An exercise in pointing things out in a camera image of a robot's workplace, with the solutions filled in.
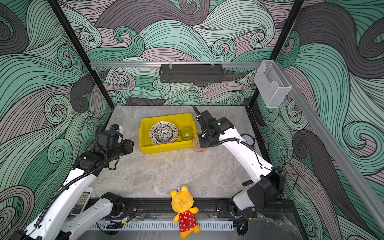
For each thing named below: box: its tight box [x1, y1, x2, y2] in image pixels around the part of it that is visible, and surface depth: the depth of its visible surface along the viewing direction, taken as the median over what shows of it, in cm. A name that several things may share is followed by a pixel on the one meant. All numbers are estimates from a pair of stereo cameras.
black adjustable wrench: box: [242, 179, 254, 186], surface depth 83 cm
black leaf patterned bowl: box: [154, 125, 174, 142], surface depth 94 cm
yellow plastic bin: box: [138, 113, 198, 155], surface depth 97 cm
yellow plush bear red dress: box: [170, 185, 200, 239], surface depth 70 cm
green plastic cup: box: [180, 126, 194, 141], surface depth 93 cm
